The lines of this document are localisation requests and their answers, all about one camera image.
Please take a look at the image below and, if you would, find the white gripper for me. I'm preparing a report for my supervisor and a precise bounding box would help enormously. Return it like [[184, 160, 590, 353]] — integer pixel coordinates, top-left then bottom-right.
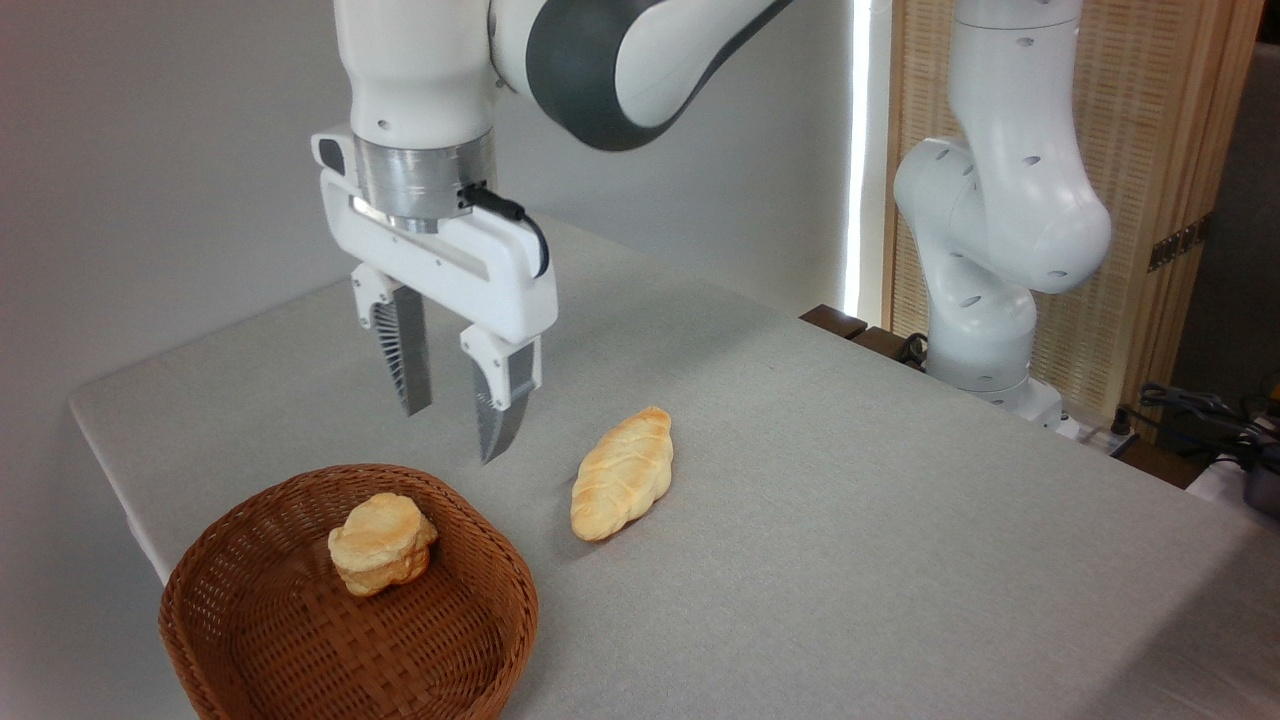
[[311, 127, 559, 466]]

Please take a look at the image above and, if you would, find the small round bread bun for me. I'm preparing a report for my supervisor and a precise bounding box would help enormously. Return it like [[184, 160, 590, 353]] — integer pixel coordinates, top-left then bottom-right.
[[328, 492, 440, 599]]

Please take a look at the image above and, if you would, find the long braided bread loaf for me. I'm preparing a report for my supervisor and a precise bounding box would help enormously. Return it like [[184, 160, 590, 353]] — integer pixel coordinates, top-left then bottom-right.
[[570, 405, 675, 543]]

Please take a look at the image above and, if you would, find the brown wicker basket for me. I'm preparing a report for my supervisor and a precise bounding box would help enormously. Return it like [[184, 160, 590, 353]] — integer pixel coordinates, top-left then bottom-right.
[[159, 463, 540, 720]]

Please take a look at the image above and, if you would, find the grey tablecloth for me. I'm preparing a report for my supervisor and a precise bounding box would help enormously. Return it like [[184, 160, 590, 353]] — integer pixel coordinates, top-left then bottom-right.
[[68, 212, 1280, 720]]

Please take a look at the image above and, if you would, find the white power strip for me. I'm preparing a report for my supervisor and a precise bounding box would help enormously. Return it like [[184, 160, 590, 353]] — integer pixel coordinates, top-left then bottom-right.
[[1058, 414, 1141, 459]]

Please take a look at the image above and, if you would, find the dark metal screen hinge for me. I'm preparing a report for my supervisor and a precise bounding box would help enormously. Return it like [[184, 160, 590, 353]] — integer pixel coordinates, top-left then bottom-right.
[[1147, 214, 1214, 273]]

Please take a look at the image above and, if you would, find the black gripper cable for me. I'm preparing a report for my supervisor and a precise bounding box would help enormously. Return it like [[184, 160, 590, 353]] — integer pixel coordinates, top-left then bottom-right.
[[462, 184, 551, 280]]

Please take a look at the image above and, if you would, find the dark wooden table frame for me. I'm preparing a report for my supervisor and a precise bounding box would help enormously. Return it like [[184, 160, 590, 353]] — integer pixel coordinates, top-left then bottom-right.
[[799, 304, 933, 373]]

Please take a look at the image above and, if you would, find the tangle of dark cables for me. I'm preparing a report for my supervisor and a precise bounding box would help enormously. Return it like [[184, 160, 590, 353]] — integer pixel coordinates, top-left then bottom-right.
[[1138, 382, 1280, 473]]

